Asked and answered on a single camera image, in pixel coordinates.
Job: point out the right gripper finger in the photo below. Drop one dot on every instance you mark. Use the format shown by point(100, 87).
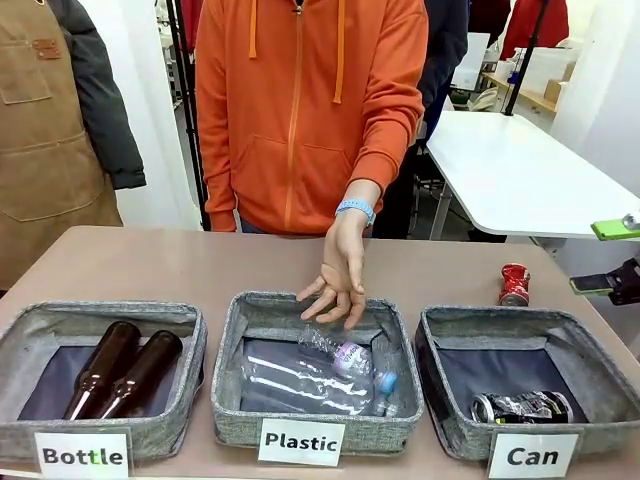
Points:
point(590, 284)
point(612, 229)

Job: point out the crushed black can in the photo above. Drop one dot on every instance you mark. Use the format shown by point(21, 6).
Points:
point(525, 407)

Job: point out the crushed plastic bottle purple label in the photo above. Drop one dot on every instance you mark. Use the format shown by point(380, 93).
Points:
point(350, 357)

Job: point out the large clear plastic bottle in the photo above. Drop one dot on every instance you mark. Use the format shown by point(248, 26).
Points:
point(300, 385)

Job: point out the brown glass bottle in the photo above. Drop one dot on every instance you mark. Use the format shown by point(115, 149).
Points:
point(107, 360)
point(150, 360)

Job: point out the person's left forearm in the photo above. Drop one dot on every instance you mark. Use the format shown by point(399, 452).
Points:
point(362, 192)

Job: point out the crushed red can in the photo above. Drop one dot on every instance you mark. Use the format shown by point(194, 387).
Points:
point(515, 285)

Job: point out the white Can label card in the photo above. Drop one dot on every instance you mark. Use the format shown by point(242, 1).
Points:
point(532, 456)

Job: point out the grey fabric basket labelled Can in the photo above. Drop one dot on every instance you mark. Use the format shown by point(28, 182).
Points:
point(450, 435)

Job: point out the grey fabric basket labelled Plastic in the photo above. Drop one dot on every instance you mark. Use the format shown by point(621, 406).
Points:
point(310, 310)

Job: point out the grey fabric basket labelled Bottle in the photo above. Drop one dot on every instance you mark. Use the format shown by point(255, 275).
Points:
point(167, 435)

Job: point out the person's left hand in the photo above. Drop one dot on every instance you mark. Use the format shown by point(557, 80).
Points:
point(342, 265)

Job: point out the white table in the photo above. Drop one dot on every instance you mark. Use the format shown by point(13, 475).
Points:
point(525, 175)

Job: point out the brown cardboard box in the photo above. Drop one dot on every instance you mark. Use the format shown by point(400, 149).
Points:
point(552, 91)

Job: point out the wooden workbench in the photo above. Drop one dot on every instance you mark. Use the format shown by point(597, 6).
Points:
point(530, 98)

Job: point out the black slanted pole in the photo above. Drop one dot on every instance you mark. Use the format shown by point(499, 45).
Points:
point(522, 75)

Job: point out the beige cloth bundle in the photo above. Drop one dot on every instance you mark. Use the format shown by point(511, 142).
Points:
point(485, 100)

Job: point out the white stacked boxes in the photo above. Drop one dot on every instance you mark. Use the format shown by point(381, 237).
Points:
point(545, 60)

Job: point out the red jacket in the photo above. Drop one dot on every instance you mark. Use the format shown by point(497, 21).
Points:
point(557, 20)

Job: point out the white box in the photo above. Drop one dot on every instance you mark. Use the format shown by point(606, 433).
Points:
point(472, 60)

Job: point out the person in dark clothes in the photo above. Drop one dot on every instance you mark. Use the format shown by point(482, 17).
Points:
point(445, 50)

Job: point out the light blue wristband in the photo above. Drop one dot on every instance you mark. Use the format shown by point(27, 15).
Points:
point(352, 205)

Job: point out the white Plastic label card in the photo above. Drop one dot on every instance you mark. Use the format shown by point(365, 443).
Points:
point(301, 442)

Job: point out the person in orange hoodie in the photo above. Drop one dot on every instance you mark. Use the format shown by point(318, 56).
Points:
point(300, 125)

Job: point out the black tripod stand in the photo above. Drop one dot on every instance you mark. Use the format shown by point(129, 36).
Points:
point(189, 100)

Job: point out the white Bottle label card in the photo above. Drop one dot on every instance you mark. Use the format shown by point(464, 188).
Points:
point(82, 456)

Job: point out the person in brown apron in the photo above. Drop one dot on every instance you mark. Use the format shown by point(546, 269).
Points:
point(40, 150)

